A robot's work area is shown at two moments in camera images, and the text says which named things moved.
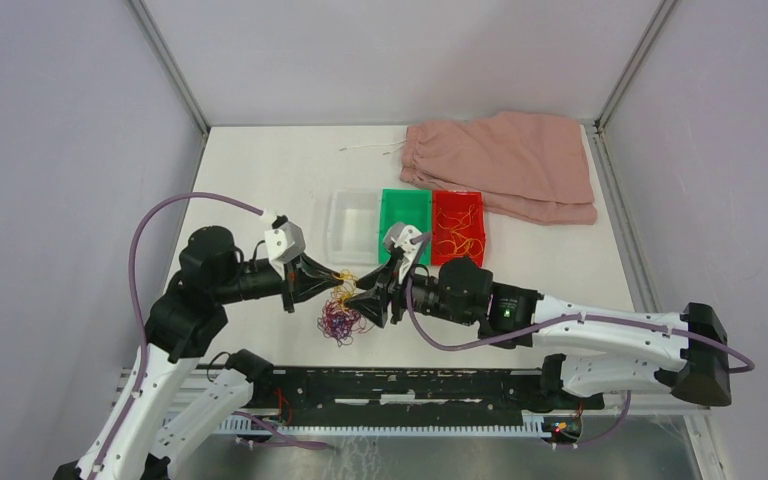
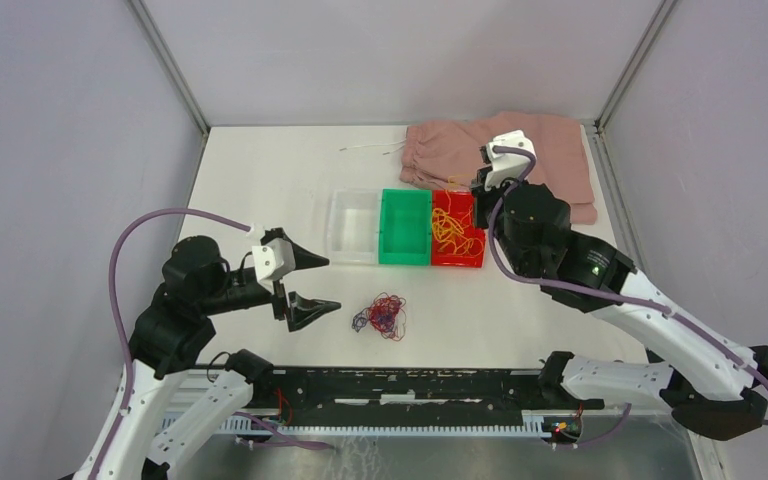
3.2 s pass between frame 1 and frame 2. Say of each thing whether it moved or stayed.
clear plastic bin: stayed
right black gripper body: moved
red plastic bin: stayed
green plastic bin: stayed
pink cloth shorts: stayed
